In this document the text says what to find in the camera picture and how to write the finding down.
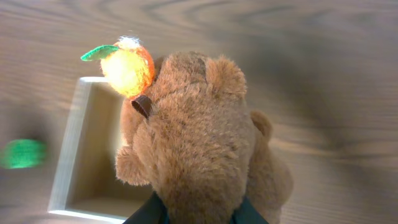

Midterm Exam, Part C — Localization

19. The white cardboard box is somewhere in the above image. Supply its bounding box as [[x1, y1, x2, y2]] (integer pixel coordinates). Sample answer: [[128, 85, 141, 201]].
[[48, 77, 151, 223]]

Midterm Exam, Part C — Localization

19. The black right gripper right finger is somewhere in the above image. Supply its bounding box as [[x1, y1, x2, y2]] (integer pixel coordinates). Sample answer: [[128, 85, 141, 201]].
[[229, 196, 269, 224]]

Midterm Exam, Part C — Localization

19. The brown plush bear toy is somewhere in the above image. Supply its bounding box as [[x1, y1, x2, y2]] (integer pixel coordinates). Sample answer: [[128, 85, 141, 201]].
[[116, 52, 293, 224]]

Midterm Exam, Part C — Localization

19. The green ribbed plastic cap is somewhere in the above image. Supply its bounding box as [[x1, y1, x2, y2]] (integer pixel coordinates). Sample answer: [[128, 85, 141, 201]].
[[1, 139, 47, 169]]

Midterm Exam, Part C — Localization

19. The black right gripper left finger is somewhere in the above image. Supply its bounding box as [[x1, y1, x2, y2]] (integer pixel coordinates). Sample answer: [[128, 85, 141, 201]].
[[123, 193, 170, 224]]

